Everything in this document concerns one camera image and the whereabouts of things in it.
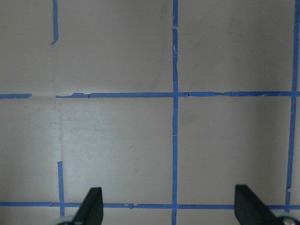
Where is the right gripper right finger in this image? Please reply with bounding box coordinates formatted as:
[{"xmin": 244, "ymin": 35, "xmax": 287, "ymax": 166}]
[{"xmin": 234, "ymin": 185, "xmax": 284, "ymax": 225}]

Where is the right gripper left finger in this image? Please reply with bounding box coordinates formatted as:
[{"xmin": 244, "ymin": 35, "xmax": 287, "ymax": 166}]
[{"xmin": 71, "ymin": 187, "xmax": 104, "ymax": 225}]

